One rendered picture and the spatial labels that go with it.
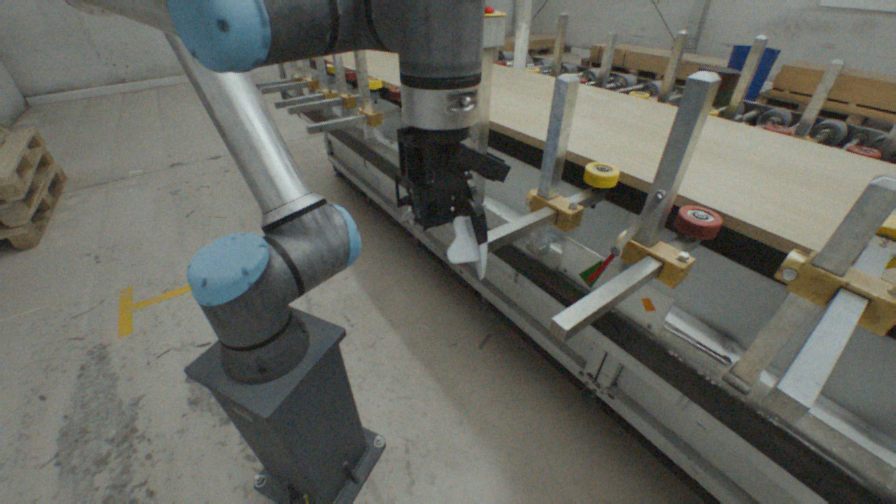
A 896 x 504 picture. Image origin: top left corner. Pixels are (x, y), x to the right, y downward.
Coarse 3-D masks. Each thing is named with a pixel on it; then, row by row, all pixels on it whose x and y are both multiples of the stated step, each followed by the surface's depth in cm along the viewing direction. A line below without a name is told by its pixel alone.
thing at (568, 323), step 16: (672, 240) 72; (688, 240) 72; (624, 272) 64; (640, 272) 64; (656, 272) 66; (608, 288) 61; (624, 288) 61; (576, 304) 58; (592, 304) 58; (608, 304) 59; (560, 320) 55; (576, 320) 55; (592, 320) 58; (560, 336) 55
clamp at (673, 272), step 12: (636, 252) 70; (648, 252) 68; (660, 252) 67; (672, 252) 67; (672, 264) 65; (684, 264) 64; (660, 276) 68; (672, 276) 66; (684, 276) 67; (672, 288) 66
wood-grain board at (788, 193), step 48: (528, 96) 147; (624, 96) 149; (576, 144) 103; (624, 144) 104; (720, 144) 105; (768, 144) 106; (816, 144) 107; (720, 192) 80; (768, 192) 81; (816, 192) 81; (768, 240) 68; (816, 240) 65
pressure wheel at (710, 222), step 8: (680, 208) 73; (688, 208) 73; (696, 208) 73; (704, 208) 73; (680, 216) 71; (688, 216) 71; (696, 216) 71; (704, 216) 71; (712, 216) 71; (680, 224) 72; (688, 224) 70; (696, 224) 69; (704, 224) 68; (712, 224) 68; (720, 224) 69; (680, 232) 72; (688, 232) 70; (696, 232) 69; (704, 232) 69; (712, 232) 69
